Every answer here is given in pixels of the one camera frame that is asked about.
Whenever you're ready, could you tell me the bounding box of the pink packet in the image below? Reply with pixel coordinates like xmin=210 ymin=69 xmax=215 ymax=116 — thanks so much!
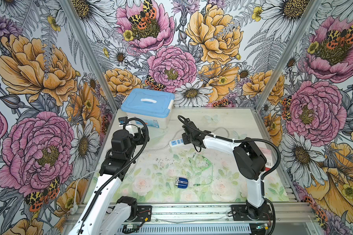
xmin=260 ymin=147 xmax=274 ymax=171

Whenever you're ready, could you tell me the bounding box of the floral table mat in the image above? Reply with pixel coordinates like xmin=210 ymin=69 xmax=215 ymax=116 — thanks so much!
xmin=85 ymin=145 xmax=289 ymax=204

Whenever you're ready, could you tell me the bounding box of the aluminium left corner post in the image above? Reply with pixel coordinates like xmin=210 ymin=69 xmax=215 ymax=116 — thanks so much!
xmin=58 ymin=0 xmax=119 ymax=112

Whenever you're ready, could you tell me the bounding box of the white power strip cable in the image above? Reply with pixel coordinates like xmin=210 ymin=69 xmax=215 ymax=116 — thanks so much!
xmin=205 ymin=126 xmax=230 ymax=142

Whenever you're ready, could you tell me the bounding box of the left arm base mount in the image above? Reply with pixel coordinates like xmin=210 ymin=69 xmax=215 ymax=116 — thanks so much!
xmin=126 ymin=205 xmax=153 ymax=222

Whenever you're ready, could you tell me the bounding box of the aluminium right corner post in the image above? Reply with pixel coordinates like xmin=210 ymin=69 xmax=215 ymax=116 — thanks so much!
xmin=255 ymin=0 xmax=324 ymax=111

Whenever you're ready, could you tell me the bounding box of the blue lid storage box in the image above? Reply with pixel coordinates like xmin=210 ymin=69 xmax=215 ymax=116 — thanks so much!
xmin=121 ymin=88 xmax=175 ymax=129

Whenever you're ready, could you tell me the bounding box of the blue electric shaver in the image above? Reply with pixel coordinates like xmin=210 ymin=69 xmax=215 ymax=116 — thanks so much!
xmin=175 ymin=177 xmax=189 ymax=189

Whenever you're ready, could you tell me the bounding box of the aluminium corner post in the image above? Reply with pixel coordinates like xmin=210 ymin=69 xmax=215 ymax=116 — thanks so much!
xmin=255 ymin=0 xmax=324 ymax=111
xmin=58 ymin=0 xmax=119 ymax=112

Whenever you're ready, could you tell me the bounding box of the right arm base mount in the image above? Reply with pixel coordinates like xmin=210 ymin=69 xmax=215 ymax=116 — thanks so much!
xmin=229 ymin=203 xmax=274 ymax=221

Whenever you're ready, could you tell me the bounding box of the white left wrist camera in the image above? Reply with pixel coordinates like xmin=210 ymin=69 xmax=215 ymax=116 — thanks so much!
xmin=118 ymin=117 xmax=140 ymax=139

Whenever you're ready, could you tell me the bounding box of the aluminium front rail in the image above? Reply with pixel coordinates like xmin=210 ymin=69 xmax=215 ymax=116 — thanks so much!
xmin=61 ymin=202 xmax=315 ymax=225

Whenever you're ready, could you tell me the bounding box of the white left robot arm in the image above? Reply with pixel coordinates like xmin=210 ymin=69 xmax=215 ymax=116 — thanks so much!
xmin=69 ymin=127 xmax=150 ymax=235

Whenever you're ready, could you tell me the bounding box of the green charging cable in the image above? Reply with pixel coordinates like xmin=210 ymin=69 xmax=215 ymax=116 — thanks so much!
xmin=188 ymin=149 xmax=214 ymax=188

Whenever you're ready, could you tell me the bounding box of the clear green plastic bag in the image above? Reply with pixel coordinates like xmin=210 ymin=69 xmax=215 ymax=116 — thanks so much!
xmin=147 ymin=128 xmax=167 ymax=146

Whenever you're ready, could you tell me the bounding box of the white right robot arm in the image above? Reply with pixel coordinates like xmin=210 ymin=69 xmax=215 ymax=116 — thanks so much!
xmin=177 ymin=115 xmax=267 ymax=220

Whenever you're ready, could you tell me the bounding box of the white power strip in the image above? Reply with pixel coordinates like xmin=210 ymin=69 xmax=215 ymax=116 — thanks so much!
xmin=169 ymin=138 xmax=184 ymax=148

